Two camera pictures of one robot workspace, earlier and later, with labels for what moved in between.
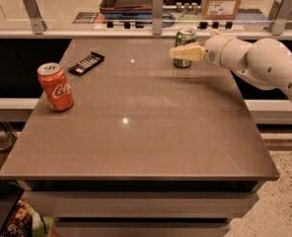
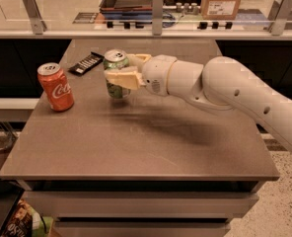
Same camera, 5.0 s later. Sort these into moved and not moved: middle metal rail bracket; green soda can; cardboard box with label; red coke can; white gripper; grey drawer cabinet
Moved: green soda can; white gripper
Not moved: cardboard box with label; red coke can; grey drawer cabinet; middle metal rail bracket
